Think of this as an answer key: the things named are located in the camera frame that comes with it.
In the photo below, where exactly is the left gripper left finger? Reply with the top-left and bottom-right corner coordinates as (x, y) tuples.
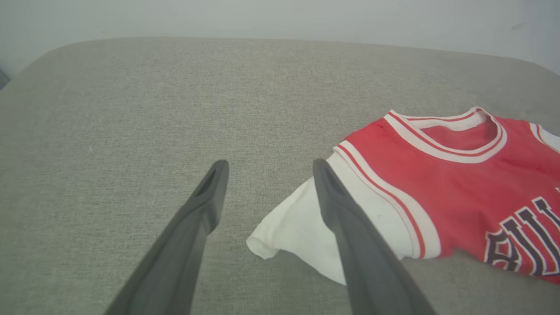
(104, 159), (230, 315)

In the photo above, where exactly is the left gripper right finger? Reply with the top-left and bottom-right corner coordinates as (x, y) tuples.
(312, 158), (438, 315)

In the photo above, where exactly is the red basketball jersey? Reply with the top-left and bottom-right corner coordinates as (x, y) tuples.
(246, 106), (560, 286)

